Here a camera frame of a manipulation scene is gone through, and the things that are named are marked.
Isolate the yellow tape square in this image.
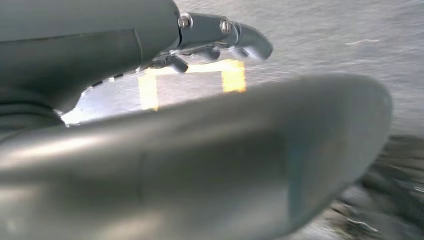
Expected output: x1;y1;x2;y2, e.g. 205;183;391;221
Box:
138;58;248;112

